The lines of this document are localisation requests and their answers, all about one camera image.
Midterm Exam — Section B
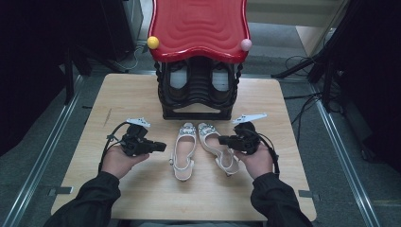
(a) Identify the black curtain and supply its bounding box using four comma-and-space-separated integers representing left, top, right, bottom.
327, 0, 401, 173
0, 0, 105, 157

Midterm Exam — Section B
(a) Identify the dark cabinet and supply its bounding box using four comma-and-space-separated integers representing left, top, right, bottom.
99, 0, 145, 61

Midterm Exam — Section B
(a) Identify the black leather shoe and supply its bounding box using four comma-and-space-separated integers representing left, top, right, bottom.
209, 61, 236, 102
165, 61, 192, 102

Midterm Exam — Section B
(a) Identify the black metal stand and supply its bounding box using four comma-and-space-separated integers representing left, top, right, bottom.
270, 46, 343, 113
61, 44, 127, 106

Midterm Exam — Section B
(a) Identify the black looped floor cable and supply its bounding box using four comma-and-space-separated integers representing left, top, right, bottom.
284, 55, 316, 70

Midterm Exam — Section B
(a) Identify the person's right hand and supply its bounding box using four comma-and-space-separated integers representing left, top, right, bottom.
235, 145, 274, 181

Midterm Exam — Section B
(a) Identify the metal floor rail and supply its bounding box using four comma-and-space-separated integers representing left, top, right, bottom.
310, 83, 383, 227
0, 75, 85, 227

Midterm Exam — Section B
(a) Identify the red and black shoe rack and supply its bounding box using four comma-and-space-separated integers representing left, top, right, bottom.
146, 0, 253, 121

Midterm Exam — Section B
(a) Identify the grey tape piece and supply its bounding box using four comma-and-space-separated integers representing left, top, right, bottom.
46, 186, 74, 197
297, 189, 320, 201

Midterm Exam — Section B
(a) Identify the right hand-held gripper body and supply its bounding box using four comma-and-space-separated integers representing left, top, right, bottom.
232, 113, 268, 155

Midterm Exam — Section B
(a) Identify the white floor cable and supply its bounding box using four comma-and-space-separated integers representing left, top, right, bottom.
113, 44, 146, 72

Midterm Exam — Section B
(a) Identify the person's left hand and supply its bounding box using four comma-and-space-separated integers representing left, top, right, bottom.
100, 145, 150, 180

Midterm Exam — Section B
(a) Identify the right hand-held gripper cable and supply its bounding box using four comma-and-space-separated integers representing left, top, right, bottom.
256, 131, 281, 176

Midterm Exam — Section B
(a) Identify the hand-held gripper cable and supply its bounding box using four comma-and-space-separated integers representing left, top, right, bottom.
97, 121, 131, 173
256, 131, 281, 176

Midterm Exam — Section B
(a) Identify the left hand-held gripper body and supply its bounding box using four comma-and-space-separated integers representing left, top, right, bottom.
121, 116, 151, 158

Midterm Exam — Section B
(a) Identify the white slingback heeled shoe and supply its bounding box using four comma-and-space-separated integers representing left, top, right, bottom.
169, 121, 199, 183
197, 121, 241, 177

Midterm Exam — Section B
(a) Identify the left hand-held gripper cable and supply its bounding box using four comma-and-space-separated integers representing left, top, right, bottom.
97, 121, 131, 173

